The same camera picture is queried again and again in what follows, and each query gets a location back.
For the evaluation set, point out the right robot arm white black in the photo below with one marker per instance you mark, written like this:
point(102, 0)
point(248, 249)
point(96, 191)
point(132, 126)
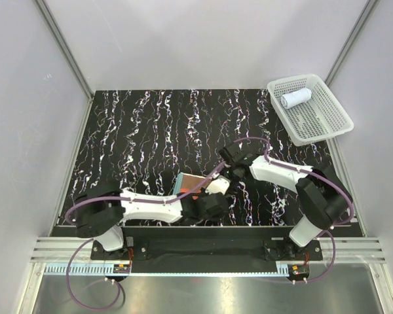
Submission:
point(322, 196)

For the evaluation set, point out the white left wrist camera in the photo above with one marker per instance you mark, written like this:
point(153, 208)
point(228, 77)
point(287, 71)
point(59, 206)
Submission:
point(219, 185)

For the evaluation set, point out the orange patterned towel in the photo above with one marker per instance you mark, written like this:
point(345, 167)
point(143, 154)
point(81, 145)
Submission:
point(185, 182)

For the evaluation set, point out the aluminium frame rail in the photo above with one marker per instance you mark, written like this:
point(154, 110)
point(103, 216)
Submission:
point(69, 256)

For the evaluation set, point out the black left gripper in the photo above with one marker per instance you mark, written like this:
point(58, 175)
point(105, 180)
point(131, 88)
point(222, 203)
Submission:
point(203, 194)

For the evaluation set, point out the white terry towel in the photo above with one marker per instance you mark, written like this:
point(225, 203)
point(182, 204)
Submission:
point(295, 98)

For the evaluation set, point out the white plastic mesh basket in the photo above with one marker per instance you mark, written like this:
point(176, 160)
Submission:
point(316, 117)

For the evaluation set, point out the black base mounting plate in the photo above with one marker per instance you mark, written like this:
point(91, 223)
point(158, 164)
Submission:
point(270, 243)

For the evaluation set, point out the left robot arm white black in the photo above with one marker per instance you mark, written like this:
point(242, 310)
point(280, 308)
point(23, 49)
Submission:
point(98, 211)

